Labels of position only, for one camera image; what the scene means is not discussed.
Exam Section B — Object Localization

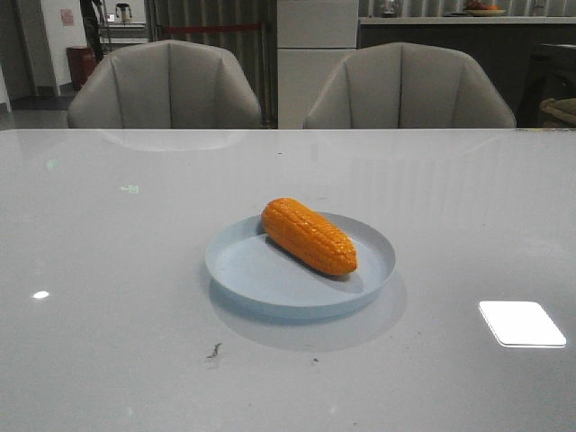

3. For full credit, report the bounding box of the orange toy corn cob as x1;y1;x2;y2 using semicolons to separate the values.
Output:
261;198;357;276

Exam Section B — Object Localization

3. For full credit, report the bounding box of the light blue round plate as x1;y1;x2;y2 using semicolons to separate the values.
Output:
204;212;396;320

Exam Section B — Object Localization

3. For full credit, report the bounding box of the grey pleated curtain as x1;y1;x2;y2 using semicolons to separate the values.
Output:
145;0;278;128

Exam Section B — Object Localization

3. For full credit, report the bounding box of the grey upholstered chair right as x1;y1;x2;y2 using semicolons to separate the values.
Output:
303;42;516;129

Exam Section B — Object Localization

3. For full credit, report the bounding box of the grey upholstered chair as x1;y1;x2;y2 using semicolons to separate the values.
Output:
303;42;516;129
67;40;261;129

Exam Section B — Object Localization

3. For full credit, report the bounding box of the grey upholstered chair left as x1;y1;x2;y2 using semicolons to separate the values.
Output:
67;40;261;129

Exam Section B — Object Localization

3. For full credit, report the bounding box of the white tall cabinet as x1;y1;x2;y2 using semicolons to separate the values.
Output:
276;1;359;129

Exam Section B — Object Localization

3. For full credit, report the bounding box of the red barrier belt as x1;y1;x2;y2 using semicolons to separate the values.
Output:
157;22;266;34

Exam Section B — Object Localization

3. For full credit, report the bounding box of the distant metal work table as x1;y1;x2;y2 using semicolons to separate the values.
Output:
100;22;149;51

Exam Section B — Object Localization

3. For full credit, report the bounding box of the red trash bin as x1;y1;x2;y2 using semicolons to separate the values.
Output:
66;46;96;90

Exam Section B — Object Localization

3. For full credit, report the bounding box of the small distant robot device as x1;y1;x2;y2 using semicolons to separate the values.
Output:
115;3;132;23

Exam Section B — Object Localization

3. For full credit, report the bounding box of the dark grey sideboard counter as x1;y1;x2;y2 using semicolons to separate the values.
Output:
356;16;575;118

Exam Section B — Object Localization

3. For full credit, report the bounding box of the person in background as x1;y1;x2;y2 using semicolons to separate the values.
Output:
80;0;104;63

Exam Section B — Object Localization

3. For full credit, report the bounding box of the fruit bowl on counter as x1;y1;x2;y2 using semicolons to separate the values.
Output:
463;0;506;17

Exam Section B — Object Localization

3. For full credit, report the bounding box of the dark armchair with cushion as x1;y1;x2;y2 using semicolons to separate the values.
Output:
517;44;575;129

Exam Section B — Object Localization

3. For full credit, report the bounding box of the pink wall notice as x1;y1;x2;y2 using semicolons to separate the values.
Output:
59;8;74;27

